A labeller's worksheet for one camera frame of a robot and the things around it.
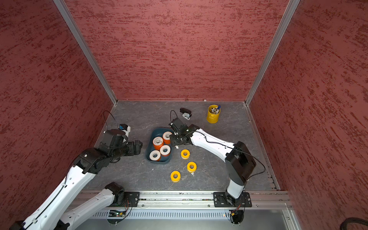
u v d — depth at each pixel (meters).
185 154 0.90
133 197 0.76
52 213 0.39
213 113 0.99
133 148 0.63
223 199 0.74
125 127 0.64
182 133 0.63
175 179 0.81
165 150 0.90
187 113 1.10
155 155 0.88
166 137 0.94
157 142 0.90
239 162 0.45
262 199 0.76
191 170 0.83
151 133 1.00
